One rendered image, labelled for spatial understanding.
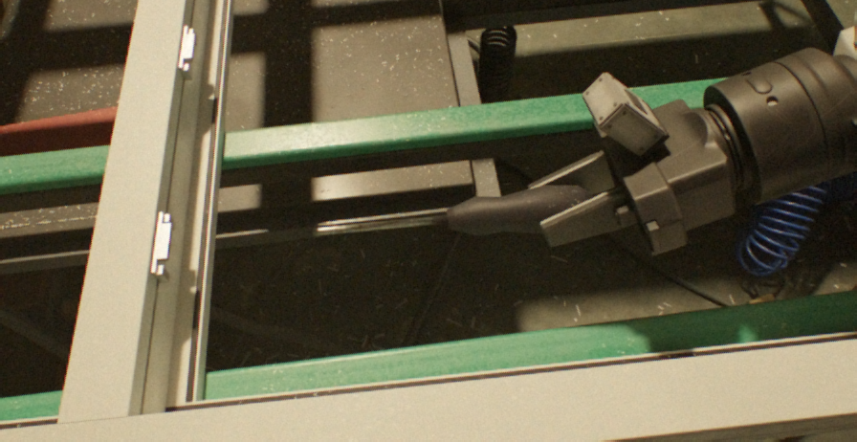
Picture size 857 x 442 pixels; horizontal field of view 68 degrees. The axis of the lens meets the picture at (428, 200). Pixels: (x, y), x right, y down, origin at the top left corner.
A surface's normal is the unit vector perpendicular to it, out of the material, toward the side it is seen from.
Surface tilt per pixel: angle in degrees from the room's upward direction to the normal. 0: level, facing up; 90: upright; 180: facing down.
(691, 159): 28
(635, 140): 71
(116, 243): 0
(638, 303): 0
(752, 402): 0
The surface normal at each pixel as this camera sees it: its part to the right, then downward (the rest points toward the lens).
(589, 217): 0.09, 0.64
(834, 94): -0.26, -0.16
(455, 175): -0.02, -0.51
